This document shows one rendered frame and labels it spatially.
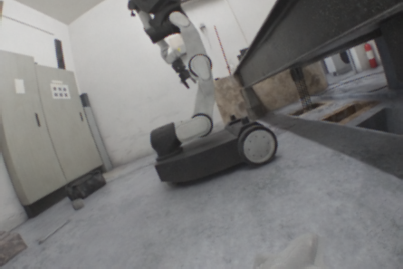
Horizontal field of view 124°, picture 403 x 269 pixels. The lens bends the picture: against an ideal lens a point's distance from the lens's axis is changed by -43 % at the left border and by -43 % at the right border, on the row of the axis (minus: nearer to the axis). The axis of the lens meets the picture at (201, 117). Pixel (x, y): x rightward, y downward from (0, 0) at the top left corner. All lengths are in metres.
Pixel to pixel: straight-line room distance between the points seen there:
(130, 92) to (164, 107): 0.59
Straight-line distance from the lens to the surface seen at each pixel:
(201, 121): 1.04
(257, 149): 0.92
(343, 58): 5.09
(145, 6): 1.30
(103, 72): 3.22
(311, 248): 0.45
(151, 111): 2.78
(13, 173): 2.11
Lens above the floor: 0.37
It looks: 2 degrees down
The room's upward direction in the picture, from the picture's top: 21 degrees counter-clockwise
